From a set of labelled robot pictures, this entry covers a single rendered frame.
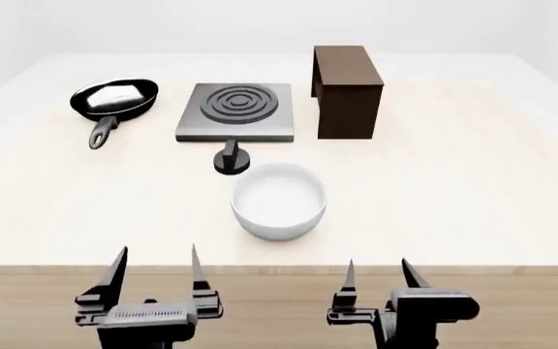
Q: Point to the black stove knob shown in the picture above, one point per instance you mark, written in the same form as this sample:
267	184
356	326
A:
231	160

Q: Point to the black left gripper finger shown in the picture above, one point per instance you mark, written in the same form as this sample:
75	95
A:
202	291
109	291

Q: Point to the white bowl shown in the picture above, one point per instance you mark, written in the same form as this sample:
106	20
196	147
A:
279	203

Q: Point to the dark brown wooden box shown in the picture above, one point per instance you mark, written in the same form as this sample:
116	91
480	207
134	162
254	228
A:
349	105

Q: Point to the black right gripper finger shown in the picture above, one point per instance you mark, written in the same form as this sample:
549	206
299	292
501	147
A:
414	278
347	296

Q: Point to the black frying pan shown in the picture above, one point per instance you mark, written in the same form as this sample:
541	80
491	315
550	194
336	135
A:
136	103

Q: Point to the grey square stove with coil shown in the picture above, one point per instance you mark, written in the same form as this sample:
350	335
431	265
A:
196	123

